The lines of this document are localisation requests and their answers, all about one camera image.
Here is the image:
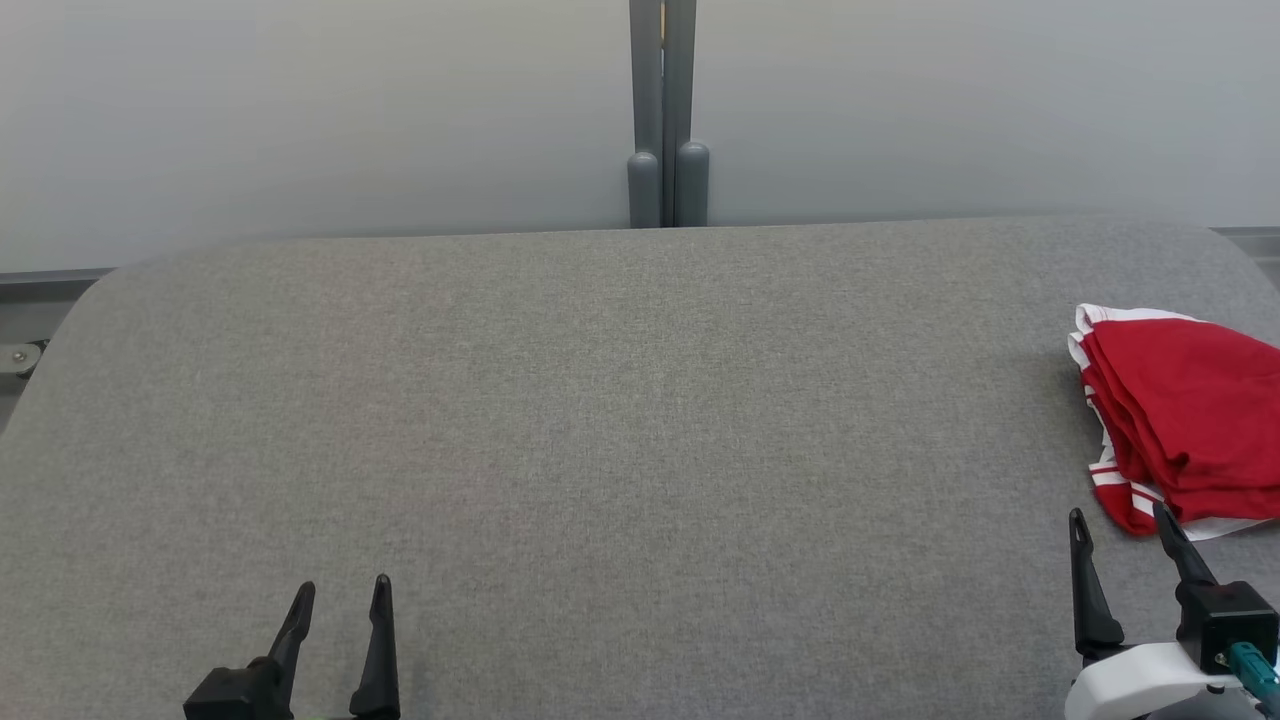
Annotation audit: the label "grey partition post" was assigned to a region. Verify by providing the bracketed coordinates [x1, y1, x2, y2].
[629, 0, 698, 229]

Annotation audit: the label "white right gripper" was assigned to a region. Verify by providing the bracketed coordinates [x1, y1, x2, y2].
[1063, 503, 1241, 720]

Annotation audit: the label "right cable with teal plug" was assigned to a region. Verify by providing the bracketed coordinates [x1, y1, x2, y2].
[1225, 642, 1280, 701]

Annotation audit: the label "red shorts with white stripe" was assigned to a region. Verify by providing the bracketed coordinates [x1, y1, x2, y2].
[1067, 303, 1280, 521]

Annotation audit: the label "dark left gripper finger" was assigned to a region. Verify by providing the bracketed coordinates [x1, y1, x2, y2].
[265, 582, 317, 691]
[350, 574, 401, 719]

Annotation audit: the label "grey round post foot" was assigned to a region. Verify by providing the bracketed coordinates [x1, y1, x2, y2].
[627, 152, 663, 230]
[675, 142, 711, 228]

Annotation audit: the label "grey fabric sofa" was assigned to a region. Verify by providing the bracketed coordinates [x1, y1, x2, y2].
[0, 212, 1280, 720]

